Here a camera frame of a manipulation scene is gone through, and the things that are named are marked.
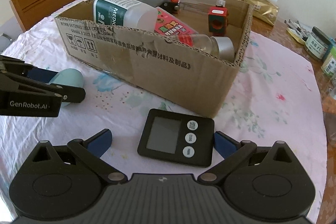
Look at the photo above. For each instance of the small green label box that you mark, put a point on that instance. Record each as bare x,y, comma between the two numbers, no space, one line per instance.
329,65

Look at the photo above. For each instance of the large clear snack jar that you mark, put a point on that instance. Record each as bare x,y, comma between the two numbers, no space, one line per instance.
328,108

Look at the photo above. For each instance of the light blue oval case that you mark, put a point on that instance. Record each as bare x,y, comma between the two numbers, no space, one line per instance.
75,80

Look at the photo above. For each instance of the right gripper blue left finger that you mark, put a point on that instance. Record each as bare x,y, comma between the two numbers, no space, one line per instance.
99,143

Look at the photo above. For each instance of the grey shark plush toy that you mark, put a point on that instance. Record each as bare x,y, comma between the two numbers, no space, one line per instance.
156,3

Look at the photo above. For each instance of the red toy cube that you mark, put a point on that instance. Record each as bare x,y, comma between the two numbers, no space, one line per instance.
218,20

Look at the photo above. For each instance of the clear jar of capsules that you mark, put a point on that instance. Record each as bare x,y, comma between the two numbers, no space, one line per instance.
218,46

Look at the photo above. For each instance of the brown cardboard box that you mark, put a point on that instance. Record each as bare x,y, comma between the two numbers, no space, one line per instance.
177,72

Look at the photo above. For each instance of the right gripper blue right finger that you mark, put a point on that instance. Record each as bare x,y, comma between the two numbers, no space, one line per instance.
224,144

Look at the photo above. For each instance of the clear plastic bottle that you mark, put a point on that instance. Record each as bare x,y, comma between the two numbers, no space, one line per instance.
199,6

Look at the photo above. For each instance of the white plastic bottle green label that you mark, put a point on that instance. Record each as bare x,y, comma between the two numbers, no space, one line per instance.
127,13

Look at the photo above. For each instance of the pink floral tablecloth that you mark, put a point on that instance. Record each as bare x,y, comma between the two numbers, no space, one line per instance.
275,96

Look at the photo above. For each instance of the black toy cube orange wheels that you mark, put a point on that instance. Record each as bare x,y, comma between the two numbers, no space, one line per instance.
171,6

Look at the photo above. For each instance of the pink card pack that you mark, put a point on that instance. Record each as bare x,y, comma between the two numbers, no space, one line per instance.
169,25

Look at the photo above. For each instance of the glass jar black lid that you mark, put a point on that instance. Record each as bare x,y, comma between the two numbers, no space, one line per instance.
317,43

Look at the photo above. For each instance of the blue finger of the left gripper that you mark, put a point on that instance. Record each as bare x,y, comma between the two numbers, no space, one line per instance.
41,75

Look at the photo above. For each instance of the black digital timer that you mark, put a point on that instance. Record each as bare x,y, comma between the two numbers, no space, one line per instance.
179,138

